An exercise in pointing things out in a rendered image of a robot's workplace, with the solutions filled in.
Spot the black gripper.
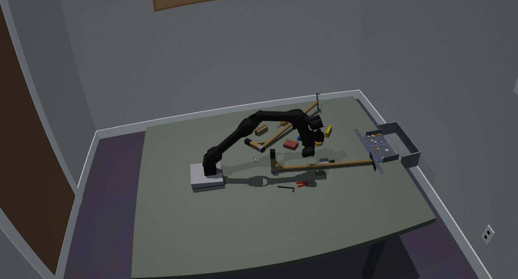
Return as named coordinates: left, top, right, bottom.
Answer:
left=300, top=130, right=315, bottom=158

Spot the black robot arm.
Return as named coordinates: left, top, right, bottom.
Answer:
left=203, top=109, right=325, bottom=176

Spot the yellow rectangular block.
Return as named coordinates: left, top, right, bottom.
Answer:
left=325, top=125, right=332, bottom=137

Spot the red rectangular block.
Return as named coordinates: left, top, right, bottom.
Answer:
left=283, top=139, right=298, bottom=150

